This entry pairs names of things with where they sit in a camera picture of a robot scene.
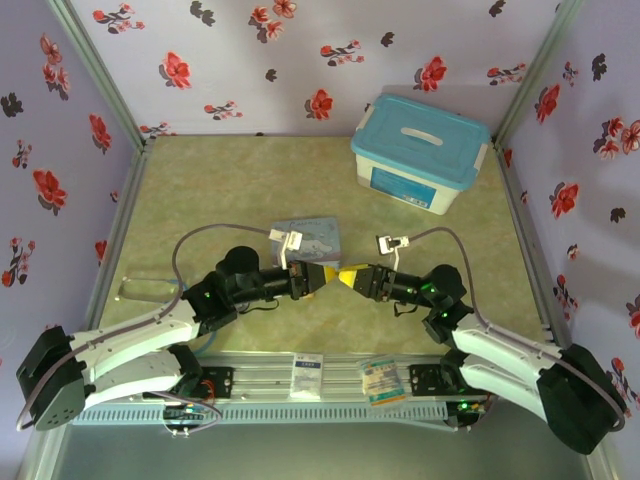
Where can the teal print packet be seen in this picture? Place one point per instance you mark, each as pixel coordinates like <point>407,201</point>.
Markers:
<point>382,382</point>

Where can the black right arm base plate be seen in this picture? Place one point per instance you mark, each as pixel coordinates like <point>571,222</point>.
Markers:
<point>425,380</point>

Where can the aluminium table side rail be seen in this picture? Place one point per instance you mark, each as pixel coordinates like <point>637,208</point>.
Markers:
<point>120,225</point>
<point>525,240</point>

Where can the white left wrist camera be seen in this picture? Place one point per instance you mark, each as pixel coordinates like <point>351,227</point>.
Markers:
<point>292,240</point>

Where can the small blue circuit board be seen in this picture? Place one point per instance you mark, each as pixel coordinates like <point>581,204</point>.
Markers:
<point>185,414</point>

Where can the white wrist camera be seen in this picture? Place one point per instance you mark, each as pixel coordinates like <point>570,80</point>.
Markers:
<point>392,244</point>
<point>292,240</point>

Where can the black controller green light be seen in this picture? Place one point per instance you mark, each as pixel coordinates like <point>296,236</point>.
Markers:
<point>465,407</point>

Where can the aluminium frame post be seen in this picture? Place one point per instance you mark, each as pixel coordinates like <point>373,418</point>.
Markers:
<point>535,65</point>
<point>100,75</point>

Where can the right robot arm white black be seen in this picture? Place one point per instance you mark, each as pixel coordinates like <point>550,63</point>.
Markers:
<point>500,345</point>

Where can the clear plastic holder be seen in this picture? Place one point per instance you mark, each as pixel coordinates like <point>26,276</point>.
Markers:
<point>145,289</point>

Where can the aluminium table rail wide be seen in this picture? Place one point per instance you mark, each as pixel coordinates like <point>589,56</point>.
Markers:
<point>265,375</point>

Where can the white storage box blue lid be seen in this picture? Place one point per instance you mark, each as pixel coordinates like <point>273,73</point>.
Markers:
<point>415,150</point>

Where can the cartoon print tin box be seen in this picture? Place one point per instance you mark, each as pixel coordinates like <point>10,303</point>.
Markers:
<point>320,240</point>

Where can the white packet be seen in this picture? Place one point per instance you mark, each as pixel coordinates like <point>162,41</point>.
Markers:
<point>306,375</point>

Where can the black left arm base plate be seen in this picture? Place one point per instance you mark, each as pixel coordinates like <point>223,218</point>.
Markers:
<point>225,382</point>

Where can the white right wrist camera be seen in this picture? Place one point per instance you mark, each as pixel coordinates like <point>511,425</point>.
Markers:
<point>392,244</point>

